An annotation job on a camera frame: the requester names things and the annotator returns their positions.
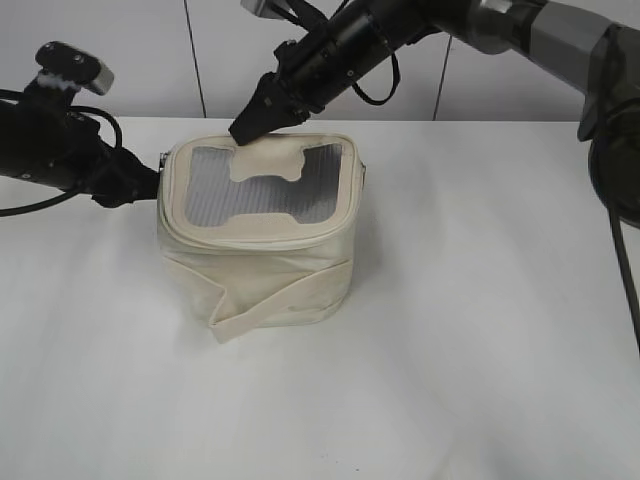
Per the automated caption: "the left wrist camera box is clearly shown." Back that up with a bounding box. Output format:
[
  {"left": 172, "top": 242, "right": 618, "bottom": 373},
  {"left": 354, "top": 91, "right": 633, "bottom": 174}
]
[{"left": 35, "top": 41, "right": 115, "bottom": 96}]

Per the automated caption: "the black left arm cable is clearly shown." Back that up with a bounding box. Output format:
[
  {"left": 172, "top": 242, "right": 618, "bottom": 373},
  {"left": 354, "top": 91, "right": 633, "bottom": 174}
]
[{"left": 0, "top": 87, "right": 126, "bottom": 217}]

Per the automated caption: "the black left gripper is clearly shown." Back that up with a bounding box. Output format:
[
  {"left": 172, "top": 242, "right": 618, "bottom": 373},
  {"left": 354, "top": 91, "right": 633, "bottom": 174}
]
[{"left": 29, "top": 112, "right": 160, "bottom": 208}]

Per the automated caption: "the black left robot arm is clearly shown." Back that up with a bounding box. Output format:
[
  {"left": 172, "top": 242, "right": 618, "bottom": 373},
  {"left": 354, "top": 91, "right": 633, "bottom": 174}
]
[{"left": 1, "top": 86, "right": 160, "bottom": 217}]

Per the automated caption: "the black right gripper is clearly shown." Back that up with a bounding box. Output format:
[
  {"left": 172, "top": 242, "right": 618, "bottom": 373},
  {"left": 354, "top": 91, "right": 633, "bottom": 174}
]
[{"left": 228, "top": 19, "right": 395, "bottom": 146}]

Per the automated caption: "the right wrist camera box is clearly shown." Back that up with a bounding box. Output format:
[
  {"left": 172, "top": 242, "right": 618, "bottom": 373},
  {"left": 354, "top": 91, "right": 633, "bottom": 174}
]
[{"left": 240, "top": 0, "right": 294, "bottom": 20}]

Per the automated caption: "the cream canvas zipper bag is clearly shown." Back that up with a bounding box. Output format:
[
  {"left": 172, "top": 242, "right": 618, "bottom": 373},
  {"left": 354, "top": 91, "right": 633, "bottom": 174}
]
[{"left": 157, "top": 133, "right": 366, "bottom": 343}]

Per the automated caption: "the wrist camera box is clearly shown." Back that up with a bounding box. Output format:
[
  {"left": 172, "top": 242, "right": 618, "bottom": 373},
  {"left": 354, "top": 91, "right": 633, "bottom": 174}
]
[
  {"left": 240, "top": 0, "right": 294, "bottom": 20},
  {"left": 35, "top": 41, "right": 115, "bottom": 96}
]

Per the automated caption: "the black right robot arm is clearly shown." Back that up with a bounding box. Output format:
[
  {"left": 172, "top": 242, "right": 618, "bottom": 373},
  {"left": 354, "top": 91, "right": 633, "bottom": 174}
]
[{"left": 229, "top": 1, "right": 639, "bottom": 226}]

